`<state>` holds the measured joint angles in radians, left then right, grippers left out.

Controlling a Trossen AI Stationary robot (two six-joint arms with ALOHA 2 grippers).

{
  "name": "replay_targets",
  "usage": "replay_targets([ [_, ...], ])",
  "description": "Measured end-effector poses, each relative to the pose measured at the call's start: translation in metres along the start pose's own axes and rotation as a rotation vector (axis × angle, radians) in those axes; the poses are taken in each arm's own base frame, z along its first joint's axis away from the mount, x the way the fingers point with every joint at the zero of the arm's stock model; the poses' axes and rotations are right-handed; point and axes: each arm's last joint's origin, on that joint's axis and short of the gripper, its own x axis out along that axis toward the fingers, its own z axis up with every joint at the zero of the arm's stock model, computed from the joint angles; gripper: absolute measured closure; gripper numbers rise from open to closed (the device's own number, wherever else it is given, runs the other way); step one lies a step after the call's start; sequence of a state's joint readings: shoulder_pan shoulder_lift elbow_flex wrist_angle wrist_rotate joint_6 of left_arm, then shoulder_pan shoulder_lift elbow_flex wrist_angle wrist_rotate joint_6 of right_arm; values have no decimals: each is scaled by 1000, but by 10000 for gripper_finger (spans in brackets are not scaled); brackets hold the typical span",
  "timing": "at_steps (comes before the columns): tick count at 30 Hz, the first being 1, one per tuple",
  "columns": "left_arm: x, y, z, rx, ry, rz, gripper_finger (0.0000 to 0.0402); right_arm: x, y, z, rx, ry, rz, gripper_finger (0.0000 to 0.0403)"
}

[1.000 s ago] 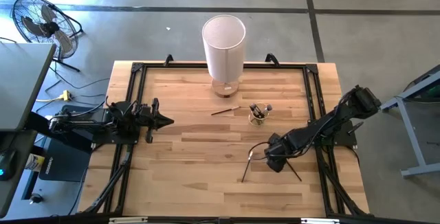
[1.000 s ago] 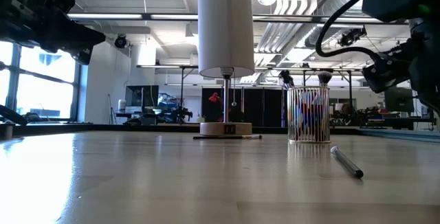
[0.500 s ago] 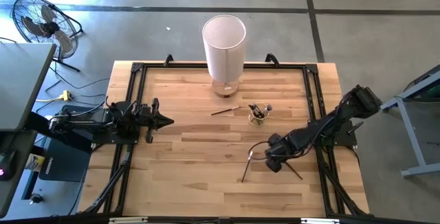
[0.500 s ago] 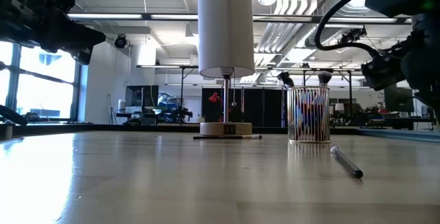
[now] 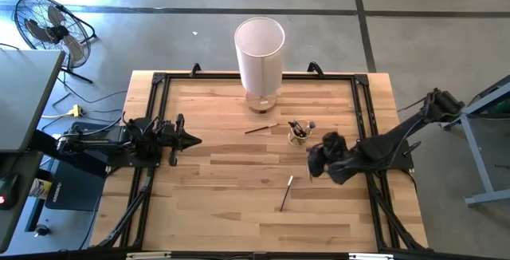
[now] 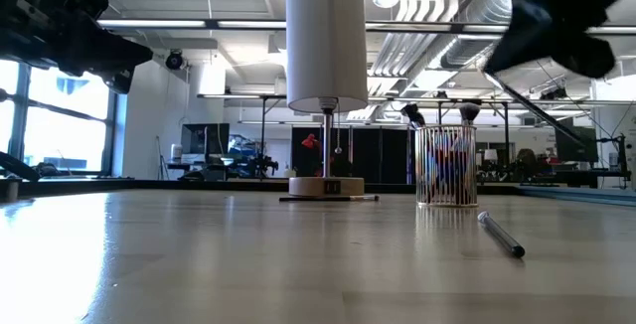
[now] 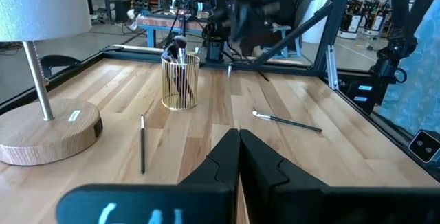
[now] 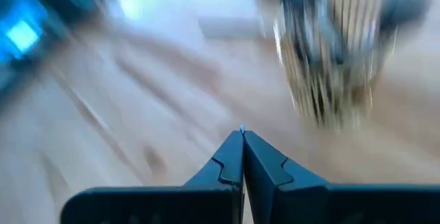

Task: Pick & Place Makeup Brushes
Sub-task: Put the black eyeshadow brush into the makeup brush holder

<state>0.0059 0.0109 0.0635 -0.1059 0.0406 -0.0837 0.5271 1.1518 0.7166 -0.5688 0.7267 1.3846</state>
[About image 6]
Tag round black ceiling camera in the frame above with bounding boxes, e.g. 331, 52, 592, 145
164, 49, 186, 71

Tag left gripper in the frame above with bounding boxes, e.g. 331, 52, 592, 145
54, 15, 153, 94

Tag long overhead light bar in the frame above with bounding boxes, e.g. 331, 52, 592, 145
96, 15, 636, 36

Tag silver ceiling air duct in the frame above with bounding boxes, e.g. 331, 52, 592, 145
439, 0, 518, 70

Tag large black monitor on arm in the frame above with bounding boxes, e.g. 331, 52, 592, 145
554, 116, 600, 164

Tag large window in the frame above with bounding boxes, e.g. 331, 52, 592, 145
0, 58, 113, 174

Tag red desk object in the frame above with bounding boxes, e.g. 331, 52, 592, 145
301, 132, 322, 152

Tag black curved arm base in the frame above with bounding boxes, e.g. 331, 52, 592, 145
0, 150, 45, 184

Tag wire brush holder cup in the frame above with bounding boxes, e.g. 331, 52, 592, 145
414, 123, 479, 209

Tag dark computer monitor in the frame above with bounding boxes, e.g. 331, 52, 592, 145
180, 122, 232, 156

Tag long teal handle makeup brush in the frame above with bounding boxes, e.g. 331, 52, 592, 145
476, 210, 527, 259

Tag thin black silver-tipped makeup brush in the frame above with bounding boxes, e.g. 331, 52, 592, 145
278, 194, 381, 203

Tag black partition panels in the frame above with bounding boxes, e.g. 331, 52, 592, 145
290, 126, 417, 185

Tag white shade table lamp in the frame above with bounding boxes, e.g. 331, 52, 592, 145
285, 0, 370, 200

